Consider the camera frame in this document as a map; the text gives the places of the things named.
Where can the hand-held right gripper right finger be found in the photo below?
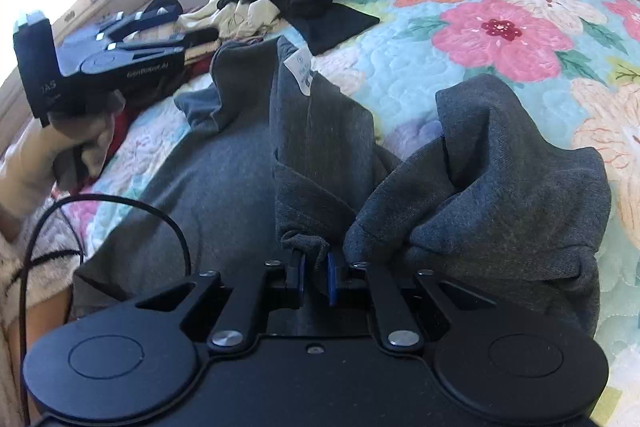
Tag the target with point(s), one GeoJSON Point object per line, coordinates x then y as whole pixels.
{"type": "Point", "coordinates": [331, 279]}

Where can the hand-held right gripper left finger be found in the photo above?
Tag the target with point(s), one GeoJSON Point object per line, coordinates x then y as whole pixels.
{"type": "Point", "coordinates": [301, 279]}

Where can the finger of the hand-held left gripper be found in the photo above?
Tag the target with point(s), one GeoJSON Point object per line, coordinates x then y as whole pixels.
{"type": "Point", "coordinates": [150, 43]}
{"type": "Point", "coordinates": [135, 19]}

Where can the grey garment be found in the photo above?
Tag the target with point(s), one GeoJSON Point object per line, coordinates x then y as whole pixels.
{"type": "Point", "coordinates": [225, 187]}

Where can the person's left hand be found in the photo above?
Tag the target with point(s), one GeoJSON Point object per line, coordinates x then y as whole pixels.
{"type": "Point", "coordinates": [95, 132]}

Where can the red garment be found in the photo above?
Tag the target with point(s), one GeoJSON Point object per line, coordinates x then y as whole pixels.
{"type": "Point", "coordinates": [197, 64]}

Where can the dark brown garment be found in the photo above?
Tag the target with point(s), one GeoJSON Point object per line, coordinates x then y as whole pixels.
{"type": "Point", "coordinates": [202, 38]}

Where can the cream garment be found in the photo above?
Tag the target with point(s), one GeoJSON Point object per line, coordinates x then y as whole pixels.
{"type": "Point", "coordinates": [250, 19]}

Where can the fuzzy beige clothing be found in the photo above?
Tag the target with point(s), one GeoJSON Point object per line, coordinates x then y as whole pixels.
{"type": "Point", "coordinates": [45, 277]}

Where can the floral quilt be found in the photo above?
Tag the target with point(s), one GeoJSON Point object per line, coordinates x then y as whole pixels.
{"type": "Point", "coordinates": [500, 32]}

